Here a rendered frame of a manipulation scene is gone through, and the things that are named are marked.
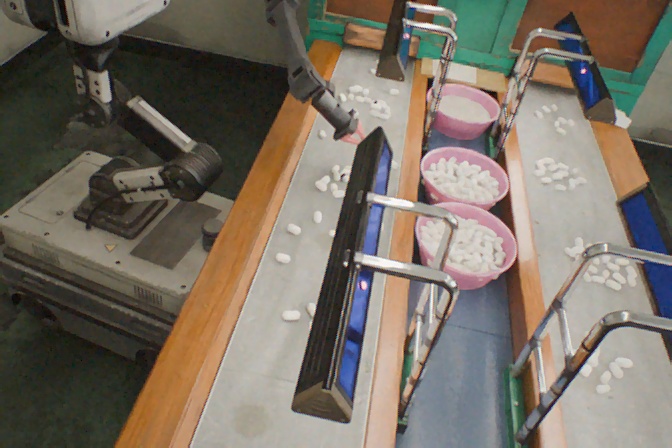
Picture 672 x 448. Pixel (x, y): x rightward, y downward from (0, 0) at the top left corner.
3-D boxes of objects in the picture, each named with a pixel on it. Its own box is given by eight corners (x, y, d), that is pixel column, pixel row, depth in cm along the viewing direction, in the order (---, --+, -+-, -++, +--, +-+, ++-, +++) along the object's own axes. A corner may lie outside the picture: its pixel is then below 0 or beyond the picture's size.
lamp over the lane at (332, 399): (289, 413, 71) (294, 383, 67) (356, 149, 119) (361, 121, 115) (349, 427, 71) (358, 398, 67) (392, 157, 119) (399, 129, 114)
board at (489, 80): (420, 76, 211) (420, 73, 210) (422, 59, 222) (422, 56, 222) (505, 93, 209) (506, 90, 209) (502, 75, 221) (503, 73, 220)
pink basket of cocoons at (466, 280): (404, 286, 140) (412, 261, 134) (411, 218, 160) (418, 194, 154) (508, 309, 139) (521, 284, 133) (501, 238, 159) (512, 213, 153)
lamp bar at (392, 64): (374, 77, 146) (379, 52, 141) (394, -3, 194) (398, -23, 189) (404, 83, 146) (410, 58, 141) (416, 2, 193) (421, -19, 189)
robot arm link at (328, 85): (287, 91, 148) (311, 71, 145) (292, 76, 158) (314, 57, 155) (317, 122, 153) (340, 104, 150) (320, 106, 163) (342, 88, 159)
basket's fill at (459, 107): (425, 132, 196) (429, 118, 193) (428, 101, 214) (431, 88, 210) (488, 145, 195) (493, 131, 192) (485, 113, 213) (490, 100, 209)
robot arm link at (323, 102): (306, 105, 149) (322, 91, 147) (309, 95, 155) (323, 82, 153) (324, 122, 152) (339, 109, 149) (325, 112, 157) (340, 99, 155)
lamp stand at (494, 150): (487, 173, 183) (535, 48, 155) (485, 140, 199) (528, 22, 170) (543, 184, 182) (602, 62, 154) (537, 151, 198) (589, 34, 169)
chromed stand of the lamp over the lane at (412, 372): (311, 413, 111) (342, 262, 82) (329, 333, 126) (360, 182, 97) (404, 435, 110) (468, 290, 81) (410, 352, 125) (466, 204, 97)
